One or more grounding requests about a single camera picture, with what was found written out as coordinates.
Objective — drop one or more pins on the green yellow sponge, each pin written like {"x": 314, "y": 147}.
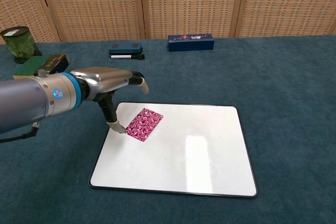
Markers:
{"x": 27, "y": 67}

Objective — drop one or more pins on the dark blue long box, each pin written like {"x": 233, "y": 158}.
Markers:
{"x": 190, "y": 42}

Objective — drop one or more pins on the black box with gold print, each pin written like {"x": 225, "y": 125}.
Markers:
{"x": 53, "y": 64}

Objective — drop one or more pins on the woven folding screen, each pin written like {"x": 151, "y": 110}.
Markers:
{"x": 168, "y": 3}

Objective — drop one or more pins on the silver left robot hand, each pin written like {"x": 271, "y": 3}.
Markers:
{"x": 105, "y": 79}

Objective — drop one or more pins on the black white marker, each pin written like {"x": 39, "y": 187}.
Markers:
{"x": 126, "y": 57}

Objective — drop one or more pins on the white dry-erase board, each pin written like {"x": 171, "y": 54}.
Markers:
{"x": 183, "y": 155}

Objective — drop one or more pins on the blue whiteboard eraser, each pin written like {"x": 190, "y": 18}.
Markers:
{"x": 125, "y": 47}

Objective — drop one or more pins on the green mesh pen holder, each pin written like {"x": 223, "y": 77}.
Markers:
{"x": 19, "y": 44}

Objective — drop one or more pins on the magenta patterned card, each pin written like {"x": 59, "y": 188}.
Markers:
{"x": 144, "y": 127}

